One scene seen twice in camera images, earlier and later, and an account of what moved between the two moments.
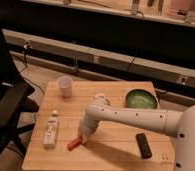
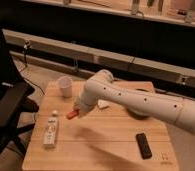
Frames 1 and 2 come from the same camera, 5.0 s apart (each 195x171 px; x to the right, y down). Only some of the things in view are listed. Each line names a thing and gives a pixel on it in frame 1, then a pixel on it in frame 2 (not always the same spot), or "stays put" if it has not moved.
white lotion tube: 51,130 stays put
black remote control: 144,145 stays put
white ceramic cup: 65,83 stays put
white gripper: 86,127 to 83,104
